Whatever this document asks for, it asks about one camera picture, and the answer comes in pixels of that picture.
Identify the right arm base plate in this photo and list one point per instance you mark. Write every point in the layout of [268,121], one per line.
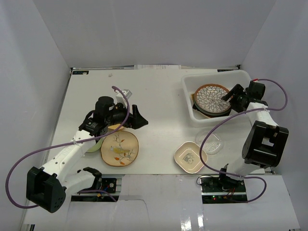
[213,184]

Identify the cream square panda dish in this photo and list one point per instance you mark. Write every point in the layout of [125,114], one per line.
[187,157]

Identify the clear glass plate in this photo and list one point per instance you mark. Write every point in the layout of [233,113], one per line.
[214,143]

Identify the brown square glazed plate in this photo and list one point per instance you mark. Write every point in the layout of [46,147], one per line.
[205,115]

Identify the floral pattern round plate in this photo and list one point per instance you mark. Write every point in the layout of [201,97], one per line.
[207,98]

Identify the yellow square panda dish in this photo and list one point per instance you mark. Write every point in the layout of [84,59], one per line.
[114,127]

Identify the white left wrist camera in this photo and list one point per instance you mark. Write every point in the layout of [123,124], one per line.
[120,98]

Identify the green square panda dish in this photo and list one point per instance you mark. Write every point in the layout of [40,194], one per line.
[96,147]

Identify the beige bird pattern plate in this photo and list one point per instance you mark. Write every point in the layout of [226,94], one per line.
[120,149]

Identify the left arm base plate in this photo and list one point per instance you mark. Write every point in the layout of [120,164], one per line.
[106,184]

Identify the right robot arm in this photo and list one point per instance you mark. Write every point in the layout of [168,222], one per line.
[266,140]

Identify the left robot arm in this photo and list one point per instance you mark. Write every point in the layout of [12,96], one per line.
[49,185]

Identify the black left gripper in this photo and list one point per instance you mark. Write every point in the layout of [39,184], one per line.
[131,118]

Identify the white plastic bin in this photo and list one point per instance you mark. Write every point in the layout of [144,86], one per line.
[193,79]

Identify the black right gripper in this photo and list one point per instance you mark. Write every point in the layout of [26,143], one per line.
[237,91]

